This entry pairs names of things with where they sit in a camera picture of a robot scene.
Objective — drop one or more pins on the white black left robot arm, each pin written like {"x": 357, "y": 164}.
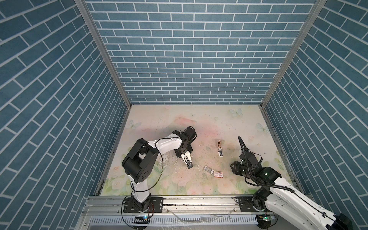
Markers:
{"x": 140, "y": 161}

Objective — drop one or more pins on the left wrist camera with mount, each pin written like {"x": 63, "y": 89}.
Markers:
{"x": 187, "y": 159}

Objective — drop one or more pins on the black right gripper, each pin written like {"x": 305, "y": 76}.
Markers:
{"x": 235, "y": 167}

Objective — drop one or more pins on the aluminium corner post right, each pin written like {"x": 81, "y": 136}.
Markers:
{"x": 312, "y": 16}

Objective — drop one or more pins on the aluminium front rail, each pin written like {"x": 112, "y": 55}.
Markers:
{"x": 179, "y": 213}

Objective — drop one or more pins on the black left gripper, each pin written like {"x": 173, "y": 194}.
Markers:
{"x": 189, "y": 146}

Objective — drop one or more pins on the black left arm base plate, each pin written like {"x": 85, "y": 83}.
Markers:
{"x": 131, "y": 205}

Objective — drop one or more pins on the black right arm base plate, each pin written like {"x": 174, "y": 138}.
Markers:
{"x": 248, "y": 204}

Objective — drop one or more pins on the aluminium corner post left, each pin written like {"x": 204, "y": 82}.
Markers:
{"x": 87, "y": 17}

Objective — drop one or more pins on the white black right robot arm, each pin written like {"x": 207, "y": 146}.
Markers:
{"x": 277, "y": 195}

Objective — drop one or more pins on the red staple box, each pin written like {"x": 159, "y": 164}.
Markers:
{"x": 218, "y": 174}

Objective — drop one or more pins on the pink stapler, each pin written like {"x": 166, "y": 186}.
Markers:
{"x": 219, "y": 148}

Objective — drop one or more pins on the aluminium corner post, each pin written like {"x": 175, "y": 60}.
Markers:
{"x": 87, "y": 17}
{"x": 312, "y": 16}

